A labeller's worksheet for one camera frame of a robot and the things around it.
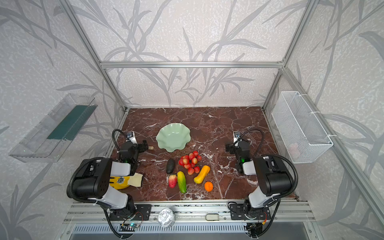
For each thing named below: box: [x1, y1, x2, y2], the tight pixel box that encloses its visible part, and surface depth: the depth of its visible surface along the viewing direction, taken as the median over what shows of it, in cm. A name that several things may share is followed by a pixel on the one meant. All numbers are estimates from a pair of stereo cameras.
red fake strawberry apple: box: [168, 174, 178, 189], surface depth 82 cm
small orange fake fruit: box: [204, 181, 214, 192], surface depth 81 cm
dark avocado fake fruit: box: [166, 158, 175, 174], surface depth 88 cm
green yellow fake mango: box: [177, 171, 187, 194], surface depth 82 cm
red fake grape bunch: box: [178, 150, 202, 176], surface depth 86 cm
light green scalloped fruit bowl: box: [156, 122, 191, 153], surface depth 103 cm
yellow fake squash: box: [193, 165, 211, 184], surface depth 85 cm
